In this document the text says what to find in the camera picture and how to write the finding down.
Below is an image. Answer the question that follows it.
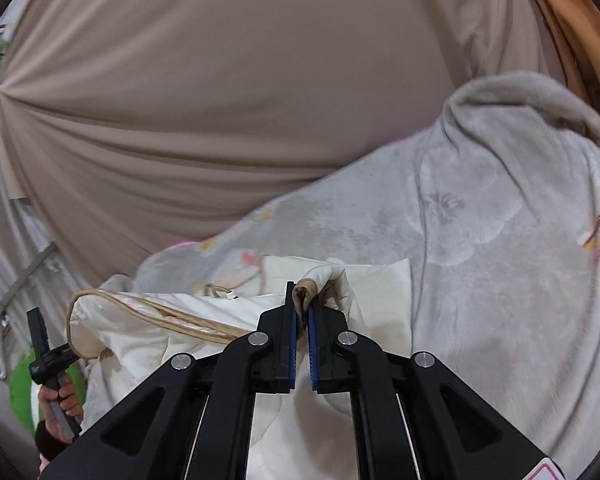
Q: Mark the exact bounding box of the cream quilted jacket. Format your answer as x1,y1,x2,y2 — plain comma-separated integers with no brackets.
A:
68,256,413,479

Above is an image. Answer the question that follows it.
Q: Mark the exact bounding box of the person's left hand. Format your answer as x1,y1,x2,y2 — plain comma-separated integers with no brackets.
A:
38,374,83,444

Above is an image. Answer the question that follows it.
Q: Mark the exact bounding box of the green round sign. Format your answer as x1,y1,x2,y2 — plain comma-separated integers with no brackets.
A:
8,350,86,437

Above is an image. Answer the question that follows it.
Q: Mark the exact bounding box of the silver satin curtain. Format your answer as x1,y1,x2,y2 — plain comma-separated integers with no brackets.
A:
0,159,85,477

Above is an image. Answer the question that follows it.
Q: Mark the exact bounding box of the grey floral fleece blanket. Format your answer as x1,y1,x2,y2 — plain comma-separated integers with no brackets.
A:
128,73,600,479

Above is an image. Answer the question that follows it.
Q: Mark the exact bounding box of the beige draped curtain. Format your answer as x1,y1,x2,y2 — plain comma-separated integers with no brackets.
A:
0,0,564,282

